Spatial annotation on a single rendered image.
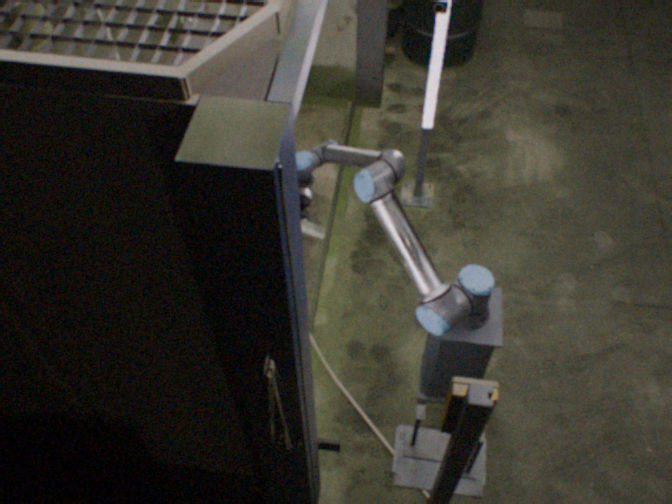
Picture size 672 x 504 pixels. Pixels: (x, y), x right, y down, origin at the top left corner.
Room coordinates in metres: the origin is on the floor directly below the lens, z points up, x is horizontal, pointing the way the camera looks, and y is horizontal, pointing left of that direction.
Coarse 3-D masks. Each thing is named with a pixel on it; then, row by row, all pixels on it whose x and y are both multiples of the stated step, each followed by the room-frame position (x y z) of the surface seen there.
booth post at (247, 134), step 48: (192, 144) 0.87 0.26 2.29; (240, 144) 0.87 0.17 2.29; (288, 144) 0.93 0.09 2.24; (192, 192) 0.83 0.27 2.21; (240, 192) 0.82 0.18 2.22; (288, 192) 0.89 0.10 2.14; (240, 240) 0.82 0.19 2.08; (240, 288) 0.82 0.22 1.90; (288, 288) 0.81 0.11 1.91; (240, 336) 0.83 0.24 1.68; (288, 336) 0.81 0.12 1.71; (240, 384) 0.83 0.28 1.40; (288, 384) 0.81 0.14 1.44; (288, 432) 0.82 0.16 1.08; (288, 480) 0.82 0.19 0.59
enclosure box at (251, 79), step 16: (272, 48) 2.07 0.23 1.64; (240, 64) 1.95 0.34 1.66; (256, 64) 1.97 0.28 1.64; (272, 64) 1.98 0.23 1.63; (224, 80) 1.85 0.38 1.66; (240, 80) 1.87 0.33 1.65; (256, 80) 1.88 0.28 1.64; (272, 80) 2.13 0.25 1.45; (224, 96) 1.77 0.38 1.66; (240, 96) 1.78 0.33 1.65; (256, 96) 1.80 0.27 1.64
